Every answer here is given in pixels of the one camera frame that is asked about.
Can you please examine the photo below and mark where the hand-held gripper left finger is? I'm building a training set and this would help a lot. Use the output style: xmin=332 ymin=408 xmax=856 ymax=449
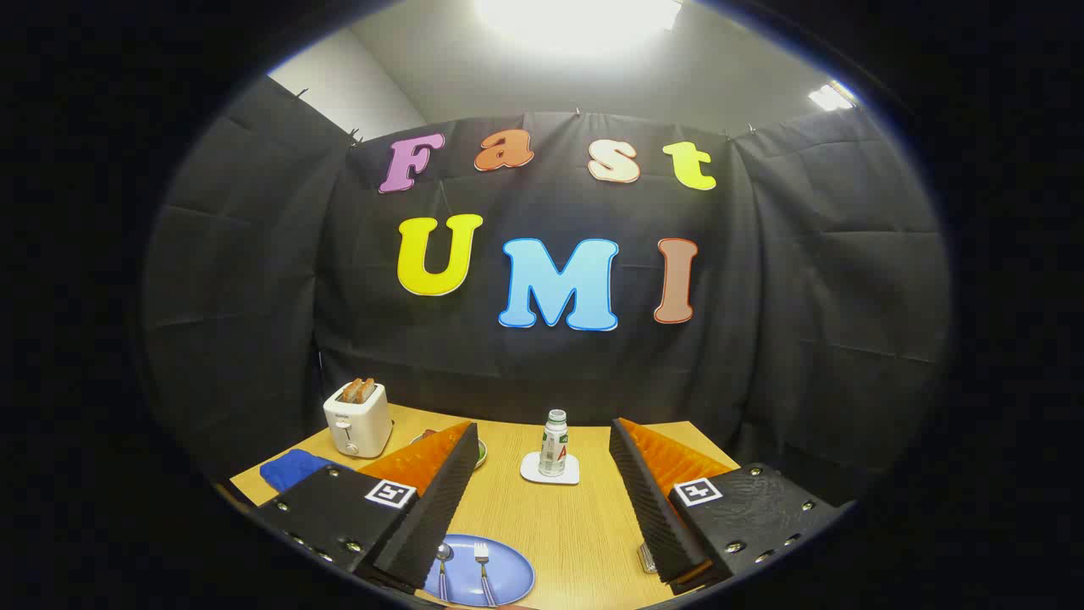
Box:
xmin=254 ymin=421 xmax=481 ymax=596

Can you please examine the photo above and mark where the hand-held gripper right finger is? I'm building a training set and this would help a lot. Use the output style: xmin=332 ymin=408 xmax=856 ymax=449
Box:
xmin=609 ymin=417 xmax=852 ymax=596

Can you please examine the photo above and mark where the fork with checked handle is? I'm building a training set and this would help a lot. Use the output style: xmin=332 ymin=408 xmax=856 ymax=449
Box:
xmin=473 ymin=542 xmax=499 ymax=607

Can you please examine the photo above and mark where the plate of sandwich fillings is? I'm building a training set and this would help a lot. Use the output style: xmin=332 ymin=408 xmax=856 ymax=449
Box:
xmin=411 ymin=429 xmax=489 ymax=470

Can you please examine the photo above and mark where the white square coaster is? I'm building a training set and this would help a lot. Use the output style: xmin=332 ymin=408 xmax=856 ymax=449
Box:
xmin=519 ymin=452 xmax=582 ymax=486

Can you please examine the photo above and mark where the blue round plate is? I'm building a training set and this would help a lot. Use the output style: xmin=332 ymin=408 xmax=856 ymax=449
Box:
xmin=421 ymin=533 xmax=536 ymax=607

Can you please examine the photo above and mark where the white toaster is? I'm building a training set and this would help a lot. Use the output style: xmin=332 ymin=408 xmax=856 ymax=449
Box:
xmin=323 ymin=381 xmax=394 ymax=459

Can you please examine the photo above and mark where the blue folded cloth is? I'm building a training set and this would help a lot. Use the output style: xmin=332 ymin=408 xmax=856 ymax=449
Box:
xmin=259 ymin=449 xmax=352 ymax=494

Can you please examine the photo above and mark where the small ceiling light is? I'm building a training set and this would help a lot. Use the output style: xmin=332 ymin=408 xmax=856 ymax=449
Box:
xmin=807 ymin=80 xmax=858 ymax=112

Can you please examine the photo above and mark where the large ceiling light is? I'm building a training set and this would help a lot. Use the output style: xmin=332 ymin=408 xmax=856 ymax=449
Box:
xmin=474 ymin=0 xmax=683 ymax=52

